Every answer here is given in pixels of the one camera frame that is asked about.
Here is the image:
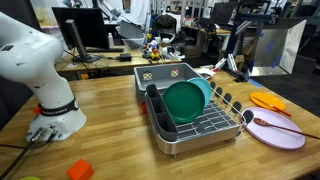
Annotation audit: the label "green plate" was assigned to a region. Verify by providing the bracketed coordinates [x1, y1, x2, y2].
[162, 80, 207, 124]

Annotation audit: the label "red clip beside rack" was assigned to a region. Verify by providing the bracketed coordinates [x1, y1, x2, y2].
[139, 101, 148, 115]

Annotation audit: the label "teal plate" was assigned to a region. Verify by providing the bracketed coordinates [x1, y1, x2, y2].
[186, 77, 213, 108]

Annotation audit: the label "orange plate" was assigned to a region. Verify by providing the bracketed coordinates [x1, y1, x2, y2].
[249, 91, 287, 112]

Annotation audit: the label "lilac plate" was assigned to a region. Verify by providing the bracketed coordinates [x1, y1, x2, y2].
[241, 106, 306, 151]

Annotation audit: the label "grey plastic crate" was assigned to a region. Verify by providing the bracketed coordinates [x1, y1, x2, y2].
[133, 62, 204, 104]

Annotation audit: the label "grey utensil caddy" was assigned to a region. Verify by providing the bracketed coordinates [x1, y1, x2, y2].
[145, 83, 179, 143]

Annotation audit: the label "yellow red toy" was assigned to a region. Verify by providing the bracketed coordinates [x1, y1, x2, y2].
[149, 48, 162, 63]

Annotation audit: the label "black power adapter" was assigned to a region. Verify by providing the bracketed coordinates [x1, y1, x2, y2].
[119, 52, 133, 62]

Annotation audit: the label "white paper sheets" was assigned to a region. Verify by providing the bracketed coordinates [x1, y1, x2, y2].
[196, 67, 217, 78]

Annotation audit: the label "clear plastic bin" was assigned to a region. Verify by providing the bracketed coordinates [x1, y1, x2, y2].
[122, 37, 145, 50]

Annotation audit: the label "wooden desk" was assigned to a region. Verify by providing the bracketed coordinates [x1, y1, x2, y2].
[54, 46, 183, 81]

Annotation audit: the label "white bottle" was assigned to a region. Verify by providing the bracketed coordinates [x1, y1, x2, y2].
[107, 32, 115, 49]

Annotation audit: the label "white hanging cloth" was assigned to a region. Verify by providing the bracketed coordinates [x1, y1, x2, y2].
[129, 0, 152, 27]

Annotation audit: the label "black computer monitor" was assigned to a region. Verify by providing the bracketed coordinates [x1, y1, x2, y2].
[51, 6, 111, 64]

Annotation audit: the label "blue tape piece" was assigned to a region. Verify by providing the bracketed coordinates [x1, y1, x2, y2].
[248, 78, 264, 89]

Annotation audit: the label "dark background monitor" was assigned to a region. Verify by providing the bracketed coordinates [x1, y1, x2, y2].
[211, 2, 239, 26]

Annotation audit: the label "wooden spoon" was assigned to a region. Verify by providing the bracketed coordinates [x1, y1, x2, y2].
[253, 117, 320, 141]

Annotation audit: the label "orange block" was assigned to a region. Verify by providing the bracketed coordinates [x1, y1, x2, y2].
[66, 158, 95, 180]

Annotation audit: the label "silver metal panel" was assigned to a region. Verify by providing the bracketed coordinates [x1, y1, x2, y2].
[248, 19, 308, 77]

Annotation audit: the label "light green object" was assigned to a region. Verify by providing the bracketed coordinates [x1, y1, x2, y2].
[18, 175, 42, 180]

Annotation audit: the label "steel wire dish rack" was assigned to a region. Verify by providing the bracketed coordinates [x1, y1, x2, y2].
[144, 79, 255, 159]

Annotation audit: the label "red handled knife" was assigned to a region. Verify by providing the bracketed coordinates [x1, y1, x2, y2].
[251, 95, 293, 118]

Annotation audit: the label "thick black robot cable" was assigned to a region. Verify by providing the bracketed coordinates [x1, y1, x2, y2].
[0, 128, 59, 180]

